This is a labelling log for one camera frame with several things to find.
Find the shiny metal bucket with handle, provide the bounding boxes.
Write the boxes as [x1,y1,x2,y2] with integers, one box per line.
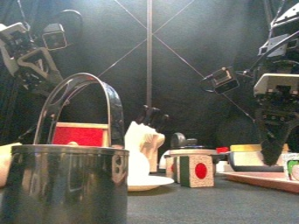
[0,72,131,224]

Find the vertical metal frame pole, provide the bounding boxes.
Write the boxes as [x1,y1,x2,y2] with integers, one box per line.
[144,0,155,108]

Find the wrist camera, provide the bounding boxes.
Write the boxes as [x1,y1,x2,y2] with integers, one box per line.
[41,22,70,51]
[200,66,240,95]

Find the black knife handles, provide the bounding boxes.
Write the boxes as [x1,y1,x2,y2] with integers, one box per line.
[135,104,171,133]

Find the wooden block with red dot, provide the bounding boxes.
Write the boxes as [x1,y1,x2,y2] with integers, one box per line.
[179,154,216,189]
[164,155,183,184]

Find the white rounded cup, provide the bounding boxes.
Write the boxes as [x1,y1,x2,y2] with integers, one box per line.
[126,149,152,182]

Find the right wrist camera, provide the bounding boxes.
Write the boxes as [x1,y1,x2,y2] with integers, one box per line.
[200,66,240,95]

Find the white carton with green print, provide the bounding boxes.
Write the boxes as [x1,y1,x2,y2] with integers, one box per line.
[282,151,299,182]

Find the cream rounded toy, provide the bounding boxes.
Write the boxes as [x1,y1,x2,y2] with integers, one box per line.
[0,142,24,188]

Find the pink wooden tray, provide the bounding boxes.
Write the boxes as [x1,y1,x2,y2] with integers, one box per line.
[219,171,299,194]

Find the white plate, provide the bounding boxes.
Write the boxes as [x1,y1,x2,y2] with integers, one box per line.
[126,174,175,193]

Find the red wooden box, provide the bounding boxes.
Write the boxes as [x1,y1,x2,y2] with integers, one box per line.
[51,122,110,148]

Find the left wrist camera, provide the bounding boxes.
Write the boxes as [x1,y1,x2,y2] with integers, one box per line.
[41,22,70,51]

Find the pot with black knob lid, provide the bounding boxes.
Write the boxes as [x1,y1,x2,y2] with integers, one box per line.
[158,132,218,170]

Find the yellow egg sushi toy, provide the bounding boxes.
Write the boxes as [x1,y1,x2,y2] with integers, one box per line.
[228,143,291,153]

